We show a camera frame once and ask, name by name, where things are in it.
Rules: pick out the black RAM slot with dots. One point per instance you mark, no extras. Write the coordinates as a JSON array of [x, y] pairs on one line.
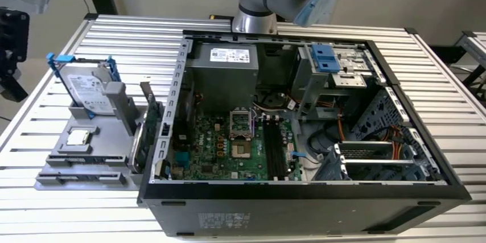
[[269, 146], [277, 146], [281, 146], [273, 146]]

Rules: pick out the hard disk in blue carrier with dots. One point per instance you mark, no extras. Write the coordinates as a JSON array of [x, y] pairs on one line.
[[86, 83]]

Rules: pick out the silver CPU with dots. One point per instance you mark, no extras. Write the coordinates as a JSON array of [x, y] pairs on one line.
[[78, 137]]

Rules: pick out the grey parts rack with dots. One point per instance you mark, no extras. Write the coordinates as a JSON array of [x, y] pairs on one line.
[[106, 129]]

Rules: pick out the green graphics card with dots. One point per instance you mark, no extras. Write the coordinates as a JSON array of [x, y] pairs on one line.
[[146, 140]]

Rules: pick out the yellow black plug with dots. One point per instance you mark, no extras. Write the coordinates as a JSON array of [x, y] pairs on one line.
[[213, 16]]

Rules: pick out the grey power supply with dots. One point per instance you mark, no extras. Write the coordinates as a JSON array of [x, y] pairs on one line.
[[224, 83]]

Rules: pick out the thin locking lever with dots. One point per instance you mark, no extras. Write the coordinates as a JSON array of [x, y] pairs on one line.
[[253, 123]]

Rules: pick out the black heatsink fan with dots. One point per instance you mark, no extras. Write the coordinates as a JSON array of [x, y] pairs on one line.
[[272, 99]]

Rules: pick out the CPU socket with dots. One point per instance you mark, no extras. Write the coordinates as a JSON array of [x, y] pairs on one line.
[[240, 149]]

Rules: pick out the green motherboard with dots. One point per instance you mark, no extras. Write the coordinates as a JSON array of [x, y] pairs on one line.
[[248, 169]]

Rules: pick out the grey metal drive cage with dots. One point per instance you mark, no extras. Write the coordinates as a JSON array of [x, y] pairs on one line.
[[316, 95]]

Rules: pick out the blue drive latch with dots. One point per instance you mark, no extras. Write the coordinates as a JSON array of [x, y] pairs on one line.
[[325, 63]]

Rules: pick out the black PC case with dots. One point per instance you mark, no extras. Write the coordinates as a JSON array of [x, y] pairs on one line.
[[266, 211]]

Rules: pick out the metal disk bay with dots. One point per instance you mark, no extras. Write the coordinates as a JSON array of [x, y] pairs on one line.
[[380, 163]]

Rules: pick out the metal slat side table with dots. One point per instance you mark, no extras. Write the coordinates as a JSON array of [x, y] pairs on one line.
[[475, 41]]

